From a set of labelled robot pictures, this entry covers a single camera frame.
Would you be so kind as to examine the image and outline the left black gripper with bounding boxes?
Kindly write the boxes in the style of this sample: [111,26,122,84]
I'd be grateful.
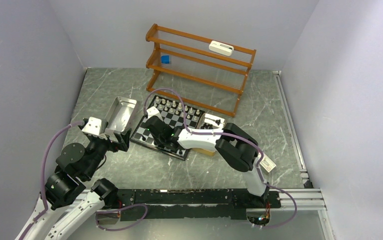
[83,126,132,178]

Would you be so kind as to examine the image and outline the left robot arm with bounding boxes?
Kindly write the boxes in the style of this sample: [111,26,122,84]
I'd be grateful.
[16,129,132,240]

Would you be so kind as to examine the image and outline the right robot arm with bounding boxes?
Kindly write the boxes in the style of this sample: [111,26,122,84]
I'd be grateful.
[144,116,270,207]

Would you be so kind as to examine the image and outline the black and white chessboard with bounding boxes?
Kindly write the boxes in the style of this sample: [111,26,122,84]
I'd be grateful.
[130,95,205,161]

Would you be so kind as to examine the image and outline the silver tin box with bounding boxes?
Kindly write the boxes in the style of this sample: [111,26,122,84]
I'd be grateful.
[105,96,138,134]

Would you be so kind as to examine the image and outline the orange wooden shelf rack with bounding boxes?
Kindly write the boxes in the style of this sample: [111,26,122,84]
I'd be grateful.
[145,23,257,117]

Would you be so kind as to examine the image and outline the blue cube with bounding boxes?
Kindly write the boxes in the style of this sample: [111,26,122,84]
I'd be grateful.
[160,55,171,64]

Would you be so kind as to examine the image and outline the white labelled card box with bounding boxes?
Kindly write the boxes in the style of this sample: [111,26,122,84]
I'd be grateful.
[259,155,277,173]

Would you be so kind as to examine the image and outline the white rectangular device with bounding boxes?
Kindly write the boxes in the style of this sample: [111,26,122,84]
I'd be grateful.
[208,40,235,57]

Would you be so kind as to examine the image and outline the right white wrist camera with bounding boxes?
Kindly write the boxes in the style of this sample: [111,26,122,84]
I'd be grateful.
[146,106,164,123]

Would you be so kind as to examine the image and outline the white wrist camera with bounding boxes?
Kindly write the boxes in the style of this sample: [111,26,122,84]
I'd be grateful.
[146,106,164,123]
[81,117,107,137]

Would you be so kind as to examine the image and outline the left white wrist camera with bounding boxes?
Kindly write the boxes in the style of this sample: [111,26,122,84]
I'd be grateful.
[81,117,107,137]

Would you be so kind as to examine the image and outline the black base frame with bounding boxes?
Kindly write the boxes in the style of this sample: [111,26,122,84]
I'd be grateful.
[93,178,282,222]

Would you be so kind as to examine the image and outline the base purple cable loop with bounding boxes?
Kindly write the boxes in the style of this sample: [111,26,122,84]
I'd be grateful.
[94,202,149,232]

